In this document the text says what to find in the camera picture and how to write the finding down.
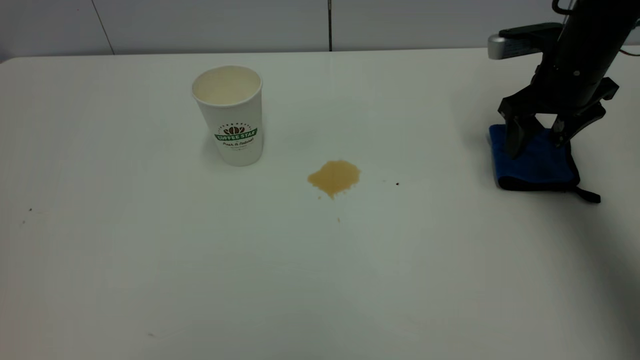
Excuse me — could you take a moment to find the white paper coffee cup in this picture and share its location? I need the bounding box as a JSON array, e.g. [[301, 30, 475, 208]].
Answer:
[[191, 65, 264, 168]]

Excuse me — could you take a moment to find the blue microfiber cloth black trim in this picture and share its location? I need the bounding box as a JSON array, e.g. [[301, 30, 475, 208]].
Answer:
[[488, 123, 602, 204]]

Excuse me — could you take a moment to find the tan coffee spill puddle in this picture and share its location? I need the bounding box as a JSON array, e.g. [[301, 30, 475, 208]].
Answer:
[[307, 159, 361, 200]]

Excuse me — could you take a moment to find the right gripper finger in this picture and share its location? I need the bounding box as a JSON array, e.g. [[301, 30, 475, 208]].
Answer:
[[497, 88, 539, 160], [549, 101, 607, 149]]

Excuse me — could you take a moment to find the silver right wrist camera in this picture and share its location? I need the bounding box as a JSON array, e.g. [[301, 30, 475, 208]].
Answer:
[[487, 22, 566, 61]]

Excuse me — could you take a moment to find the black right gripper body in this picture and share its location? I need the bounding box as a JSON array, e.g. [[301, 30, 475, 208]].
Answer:
[[530, 46, 621, 117]]

